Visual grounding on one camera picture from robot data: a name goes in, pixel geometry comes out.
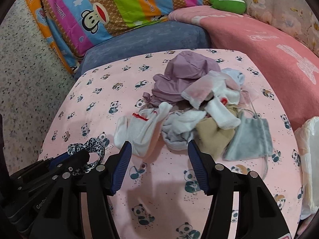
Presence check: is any colourful monkey print quilt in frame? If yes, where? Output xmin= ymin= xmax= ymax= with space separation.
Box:
xmin=25 ymin=0 xmax=209 ymax=74

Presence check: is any purple cloth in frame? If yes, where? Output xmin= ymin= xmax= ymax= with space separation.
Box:
xmin=143 ymin=51 xmax=221 ymax=107

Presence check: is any blue grey cushion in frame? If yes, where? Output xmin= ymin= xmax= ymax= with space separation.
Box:
xmin=75 ymin=21 xmax=216 ymax=80

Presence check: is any white lined trash bin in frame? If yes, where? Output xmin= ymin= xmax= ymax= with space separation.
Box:
xmin=295 ymin=117 xmax=319 ymax=219

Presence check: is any grey floral quilt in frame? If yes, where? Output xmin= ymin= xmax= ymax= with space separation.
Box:
xmin=245 ymin=0 xmax=318 ymax=55

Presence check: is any pink towel blanket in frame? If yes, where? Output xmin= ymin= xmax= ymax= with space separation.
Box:
xmin=168 ymin=5 xmax=318 ymax=129

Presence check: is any white sock red mark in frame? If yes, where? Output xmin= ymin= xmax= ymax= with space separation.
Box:
xmin=204 ymin=83 xmax=241 ymax=129

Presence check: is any black white leopard hairband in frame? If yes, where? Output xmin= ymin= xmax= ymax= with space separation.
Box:
xmin=67 ymin=138 xmax=105 ymax=176

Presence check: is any white grey sock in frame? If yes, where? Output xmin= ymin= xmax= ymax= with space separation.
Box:
xmin=161 ymin=110 xmax=207 ymax=151

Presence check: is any clear plastic wrapper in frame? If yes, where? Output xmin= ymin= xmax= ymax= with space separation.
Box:
xmin=238 ymin=84 xmax=259 ymax=107

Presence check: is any light blue white sock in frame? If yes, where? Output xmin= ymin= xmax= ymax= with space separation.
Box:
xmin=221 ymin=68 xmax=245 ymax=87

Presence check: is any white sock red trim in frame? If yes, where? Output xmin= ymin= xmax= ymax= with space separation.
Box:
xmin=114 ymin=102 xmax=172 ymax=158

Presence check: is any beige cloth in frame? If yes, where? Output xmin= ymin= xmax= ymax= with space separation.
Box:
xmin=195 ymin=108 xmax=237 ymax=160

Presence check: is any green check mark cushion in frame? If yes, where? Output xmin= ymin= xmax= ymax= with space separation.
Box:
xmin=209 ymin=0 xmax=247 ymax=14

